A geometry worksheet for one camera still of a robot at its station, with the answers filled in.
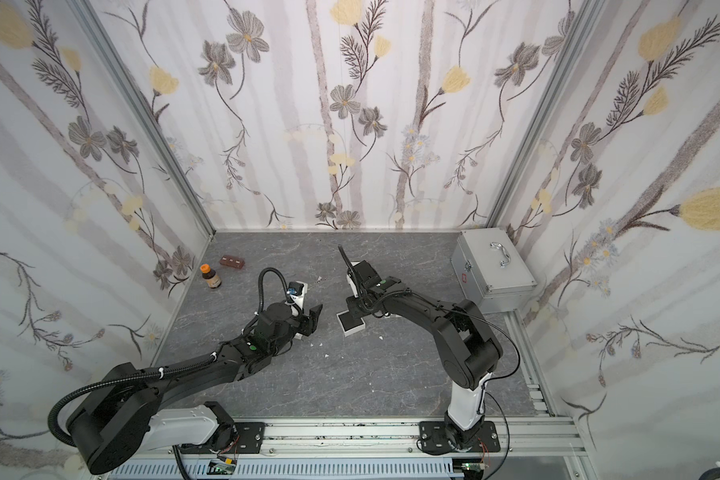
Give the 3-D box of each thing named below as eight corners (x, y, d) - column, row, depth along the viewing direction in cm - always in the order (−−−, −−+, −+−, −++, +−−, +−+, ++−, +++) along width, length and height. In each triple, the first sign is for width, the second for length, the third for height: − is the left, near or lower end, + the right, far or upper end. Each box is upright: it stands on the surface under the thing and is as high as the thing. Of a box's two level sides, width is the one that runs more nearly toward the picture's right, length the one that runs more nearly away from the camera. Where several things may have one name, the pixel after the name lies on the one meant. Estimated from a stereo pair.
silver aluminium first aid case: (471, 317, 98) (486, 291, 86) (448, 260, 114) (458, 231, 102) (519, 310, 100) (541, 284, 88) (490, 256, 115) (505, 227, 103)
